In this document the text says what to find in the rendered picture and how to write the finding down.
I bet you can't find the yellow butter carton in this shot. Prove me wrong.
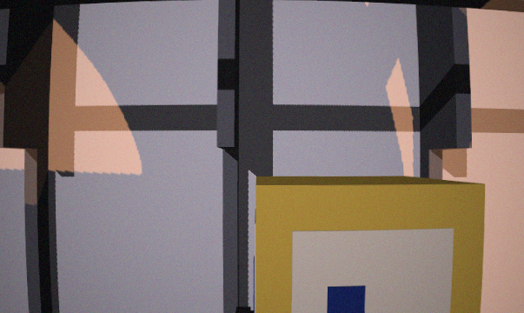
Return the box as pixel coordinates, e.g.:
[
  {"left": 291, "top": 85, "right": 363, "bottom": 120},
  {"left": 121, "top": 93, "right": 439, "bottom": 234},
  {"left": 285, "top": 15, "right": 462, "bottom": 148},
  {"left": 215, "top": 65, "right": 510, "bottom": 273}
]
[{"left": 254, "top": 176, "right": 485, "bottom": 313}]

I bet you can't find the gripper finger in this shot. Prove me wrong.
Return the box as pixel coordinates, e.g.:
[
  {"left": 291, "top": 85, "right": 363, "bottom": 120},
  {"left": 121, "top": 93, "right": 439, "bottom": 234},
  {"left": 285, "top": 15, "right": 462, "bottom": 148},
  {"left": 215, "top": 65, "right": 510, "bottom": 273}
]
[{"left": 235, "top": 307, "right": 254, "bottom": 313}]

